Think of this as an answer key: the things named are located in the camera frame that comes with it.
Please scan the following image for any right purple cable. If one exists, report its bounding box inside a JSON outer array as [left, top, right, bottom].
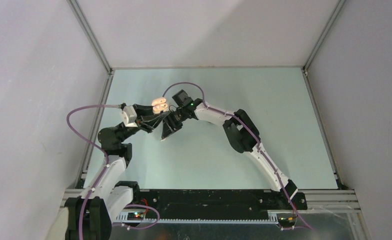
[[162, 81, 316, 231]]

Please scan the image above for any purple cable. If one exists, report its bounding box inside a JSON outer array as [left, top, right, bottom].
[[162, 81, 316, 231], [66, 104, 161, 240]]

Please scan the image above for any controller board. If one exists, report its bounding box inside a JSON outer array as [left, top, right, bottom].
[[128, 212, 145, 221], [277, 216, 297, 231]]

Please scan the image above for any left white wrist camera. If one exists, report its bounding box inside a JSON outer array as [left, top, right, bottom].
[[120, 105, 138, 128]]

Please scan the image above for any white slotted cable duct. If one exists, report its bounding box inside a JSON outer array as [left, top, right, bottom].
[[116, 211, 279, 225]]

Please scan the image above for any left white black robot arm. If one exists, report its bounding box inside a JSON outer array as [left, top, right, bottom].
[[65, 102, 171, 240]]

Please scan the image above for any right controller board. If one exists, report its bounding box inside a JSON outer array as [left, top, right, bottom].
[[277, 216, 297, 231]]

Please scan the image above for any left controller board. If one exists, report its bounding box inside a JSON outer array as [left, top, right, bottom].
[[128, 212, 145, 221]]

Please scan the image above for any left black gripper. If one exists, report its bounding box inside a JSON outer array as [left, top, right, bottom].
[[116, 103, 169, 142]]

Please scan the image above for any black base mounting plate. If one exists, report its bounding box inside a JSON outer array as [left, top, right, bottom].
[[132, 189, 293, 221]]

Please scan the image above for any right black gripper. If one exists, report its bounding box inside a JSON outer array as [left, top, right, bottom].
[[162, 107, 188, 140]]

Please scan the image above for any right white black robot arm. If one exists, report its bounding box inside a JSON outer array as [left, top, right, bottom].
[[161, 90, 307, 210]]

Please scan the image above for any white earbud charging case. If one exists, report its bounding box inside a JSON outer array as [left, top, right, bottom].
[[151, 97, 169, 114]]

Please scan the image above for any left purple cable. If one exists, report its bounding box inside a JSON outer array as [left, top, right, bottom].
[[66, 104, 161, 240]]

